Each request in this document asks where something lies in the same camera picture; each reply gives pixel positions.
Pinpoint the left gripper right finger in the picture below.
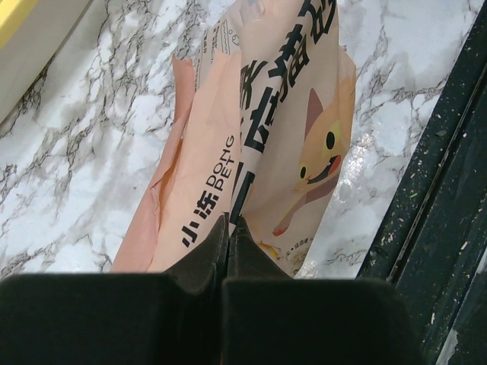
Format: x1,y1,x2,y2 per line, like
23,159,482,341
221,221,422,364

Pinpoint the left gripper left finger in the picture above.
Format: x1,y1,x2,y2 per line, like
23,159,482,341
1,216,228,364

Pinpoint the pink cat litter bag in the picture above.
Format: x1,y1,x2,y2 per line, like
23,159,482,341
112,1,356,277

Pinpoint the yellow plastic litter box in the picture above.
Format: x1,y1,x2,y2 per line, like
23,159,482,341
1,0,90,119

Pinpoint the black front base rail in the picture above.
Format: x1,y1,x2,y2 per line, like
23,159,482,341
358,10,486,364

